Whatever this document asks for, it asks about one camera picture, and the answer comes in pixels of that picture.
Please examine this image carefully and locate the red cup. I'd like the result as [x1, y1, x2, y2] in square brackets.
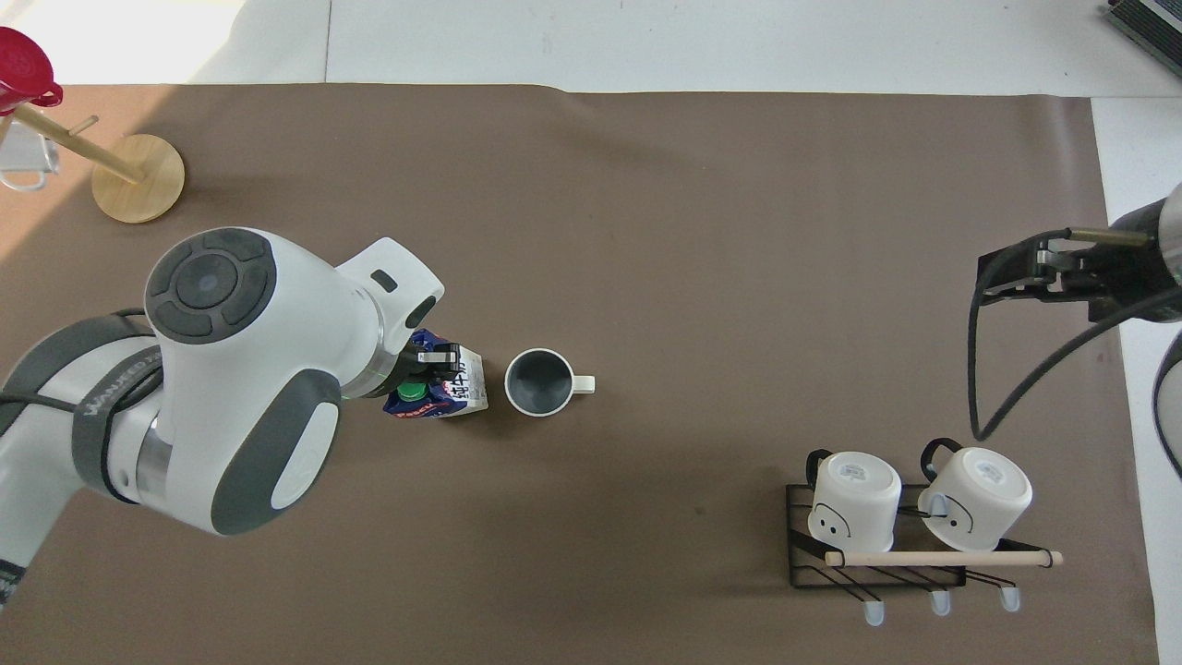
[0, 25, 65, 117]

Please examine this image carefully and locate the white mug grey interior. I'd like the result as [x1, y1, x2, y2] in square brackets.
[503, 347, 597, 419]

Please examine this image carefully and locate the wooden mug tree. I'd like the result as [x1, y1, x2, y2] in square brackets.
[9, 100, 187, 225]

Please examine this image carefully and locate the black wire mug rack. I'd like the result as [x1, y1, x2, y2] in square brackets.
[785, 480, 1066, 628]

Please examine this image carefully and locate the blue and white milk carton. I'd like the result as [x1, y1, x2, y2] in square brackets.
[383, 327, 489, 422]

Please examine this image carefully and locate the dark grey device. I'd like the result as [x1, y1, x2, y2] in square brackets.
[1103, 0, 1182, 67]

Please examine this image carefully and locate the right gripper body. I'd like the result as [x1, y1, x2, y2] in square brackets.
[1082, 201, 1182, 325]

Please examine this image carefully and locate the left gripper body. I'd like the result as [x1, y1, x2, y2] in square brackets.
[388, 342, 426, 387]

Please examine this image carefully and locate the white mug with black handle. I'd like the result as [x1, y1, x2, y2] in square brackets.
[804, 448, 903, 547]
[915, 437, 1034, 553]

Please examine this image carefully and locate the clear glass mug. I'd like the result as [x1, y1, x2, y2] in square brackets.
[0, 118, 62, 193]

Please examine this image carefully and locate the black cable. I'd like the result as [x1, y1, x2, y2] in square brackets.
[966, 226, 1182, 443]

